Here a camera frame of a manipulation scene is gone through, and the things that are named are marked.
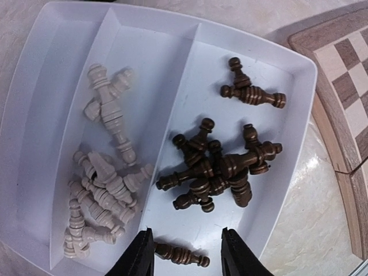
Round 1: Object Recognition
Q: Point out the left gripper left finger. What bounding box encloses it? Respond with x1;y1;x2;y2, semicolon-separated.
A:
105;228;154;276

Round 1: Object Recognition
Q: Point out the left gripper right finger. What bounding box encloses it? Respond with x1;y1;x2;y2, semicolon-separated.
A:
221;228;272;276

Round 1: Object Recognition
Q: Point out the wooden chess board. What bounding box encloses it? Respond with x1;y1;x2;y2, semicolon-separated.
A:
287;8;367;260

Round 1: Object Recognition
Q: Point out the single dark chess piece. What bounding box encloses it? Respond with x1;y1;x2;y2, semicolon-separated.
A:
154;242;210;267

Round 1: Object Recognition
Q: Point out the pile of white chess pieces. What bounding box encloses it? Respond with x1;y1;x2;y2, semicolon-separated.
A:
63;64;154;259

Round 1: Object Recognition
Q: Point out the pile of dark chess pieces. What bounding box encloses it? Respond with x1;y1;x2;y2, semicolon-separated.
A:
156;118;283;213

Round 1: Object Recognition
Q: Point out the dark chess piece pair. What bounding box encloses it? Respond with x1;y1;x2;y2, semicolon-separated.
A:
220;57;286;109

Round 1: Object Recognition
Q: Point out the white divided plastic tray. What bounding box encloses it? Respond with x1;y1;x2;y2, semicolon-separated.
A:
1;2;317;275

